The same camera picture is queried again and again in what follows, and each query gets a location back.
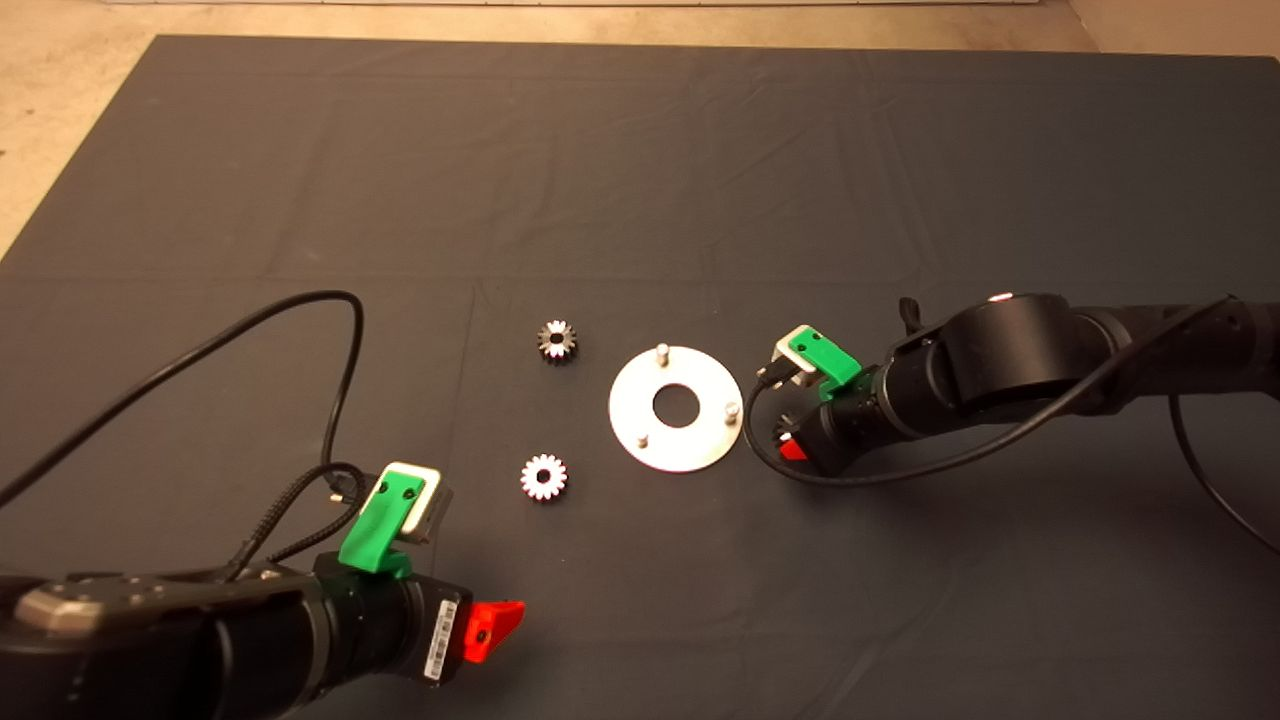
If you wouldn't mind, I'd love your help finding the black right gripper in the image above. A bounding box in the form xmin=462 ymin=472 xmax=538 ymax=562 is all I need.
xmin=778 ymin=370 xmax=906 ymax=476

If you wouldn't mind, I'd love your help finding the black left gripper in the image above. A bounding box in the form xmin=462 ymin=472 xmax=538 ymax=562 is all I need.
xmin=315 ymin=572 xmax=526 ymax=703

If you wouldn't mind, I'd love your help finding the round metal carrier plate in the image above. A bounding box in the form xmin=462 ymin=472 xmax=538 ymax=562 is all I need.
xmin=608 ymin=342 xmax=746 ymax=474

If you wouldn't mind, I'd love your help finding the dark grey table cloth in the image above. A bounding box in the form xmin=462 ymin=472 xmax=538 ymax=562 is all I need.
xmin=0 ymin=35 xmax=1280 ymax=720

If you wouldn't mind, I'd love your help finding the smooth black right camera cable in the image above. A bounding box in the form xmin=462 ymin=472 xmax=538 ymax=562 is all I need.
xmin=742 ymin=295 xmax=1280 ymax=556

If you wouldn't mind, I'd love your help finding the green right camera mount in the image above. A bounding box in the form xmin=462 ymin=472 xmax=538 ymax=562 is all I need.
xmin=788 ymin=330 xmax=863 ymax=401

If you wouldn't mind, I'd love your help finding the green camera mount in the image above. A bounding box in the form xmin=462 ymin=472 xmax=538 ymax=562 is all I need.
xmin=340 ymin=472 xmax=426 ymax=576
xmin=788 ymin=330 xmax=863 ymax=401

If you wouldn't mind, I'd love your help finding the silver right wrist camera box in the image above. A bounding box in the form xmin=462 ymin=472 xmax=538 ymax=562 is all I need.
xmin=772 ymin=325 xmax=821 ymax=386

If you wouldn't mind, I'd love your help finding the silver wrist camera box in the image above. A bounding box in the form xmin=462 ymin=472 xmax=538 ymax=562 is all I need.
xmin=772 ymin=325 xmax=821 ymax=386
xmin=385 ymin=462 xmax=453 ymax=546

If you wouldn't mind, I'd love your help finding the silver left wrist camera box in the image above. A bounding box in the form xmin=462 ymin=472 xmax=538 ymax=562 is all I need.
xmin=385 ymin=462 xmax=453 ymax=546

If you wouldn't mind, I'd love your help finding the green left camera mount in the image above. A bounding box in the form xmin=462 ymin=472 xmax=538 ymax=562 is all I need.
xmin=340 ymin=472 xmax=426 ymax=576

